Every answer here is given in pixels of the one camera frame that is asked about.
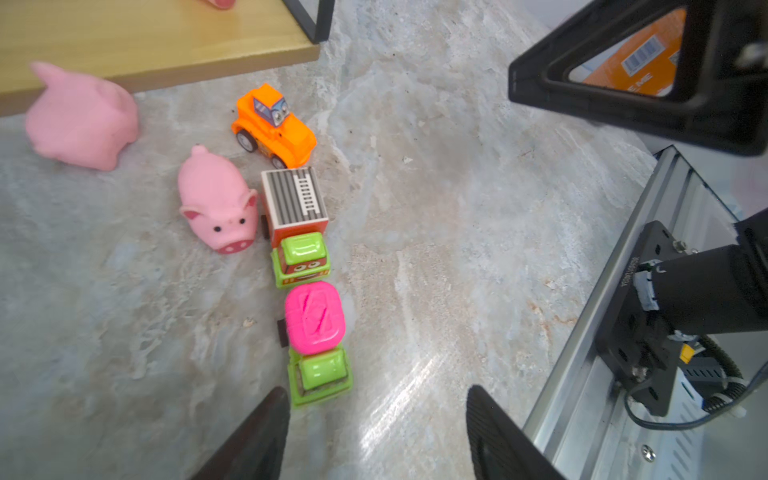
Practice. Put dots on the orange toy bulldozer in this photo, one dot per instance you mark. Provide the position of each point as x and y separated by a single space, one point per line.
266 124

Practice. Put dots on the green truck with box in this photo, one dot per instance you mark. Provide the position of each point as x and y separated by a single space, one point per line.
294 221

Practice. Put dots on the wooden three-tier shelf black frame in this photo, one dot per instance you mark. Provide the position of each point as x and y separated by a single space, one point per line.
144 45

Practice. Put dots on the pink pig on shelf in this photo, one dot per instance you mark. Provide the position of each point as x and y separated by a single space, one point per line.
222 4

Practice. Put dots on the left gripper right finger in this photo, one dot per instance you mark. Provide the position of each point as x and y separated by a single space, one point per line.
499 448

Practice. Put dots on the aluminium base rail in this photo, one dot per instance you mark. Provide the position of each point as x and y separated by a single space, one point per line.
583 424

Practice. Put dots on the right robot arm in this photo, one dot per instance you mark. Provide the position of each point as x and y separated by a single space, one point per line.
664 295

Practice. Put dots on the orange soda can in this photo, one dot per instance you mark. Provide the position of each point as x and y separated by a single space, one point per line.
645 63

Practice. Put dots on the green truck pink load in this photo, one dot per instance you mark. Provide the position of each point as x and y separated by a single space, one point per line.
312 330

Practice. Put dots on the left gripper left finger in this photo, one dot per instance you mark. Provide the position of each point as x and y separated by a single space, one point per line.
255 449

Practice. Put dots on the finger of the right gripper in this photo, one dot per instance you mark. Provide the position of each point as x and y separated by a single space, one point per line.
690 71

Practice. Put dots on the pink pig near shelf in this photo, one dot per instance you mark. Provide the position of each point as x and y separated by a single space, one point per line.
80 119

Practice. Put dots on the pink pig in pile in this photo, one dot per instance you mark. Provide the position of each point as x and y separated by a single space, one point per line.
219 206

